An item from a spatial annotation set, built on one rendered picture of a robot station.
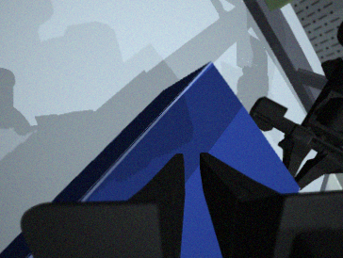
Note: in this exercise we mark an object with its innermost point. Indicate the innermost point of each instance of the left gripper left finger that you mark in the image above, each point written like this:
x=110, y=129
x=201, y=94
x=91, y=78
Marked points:
x=146, y=228

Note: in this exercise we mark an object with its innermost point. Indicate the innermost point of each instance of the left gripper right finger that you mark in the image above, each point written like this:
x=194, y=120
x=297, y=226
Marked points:
x=250, y=221

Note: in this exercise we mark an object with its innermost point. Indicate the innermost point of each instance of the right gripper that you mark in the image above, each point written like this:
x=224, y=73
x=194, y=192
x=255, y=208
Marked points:
x=268, y=114

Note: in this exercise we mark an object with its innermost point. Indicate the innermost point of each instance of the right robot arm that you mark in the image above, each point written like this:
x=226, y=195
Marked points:
x=329, y=112

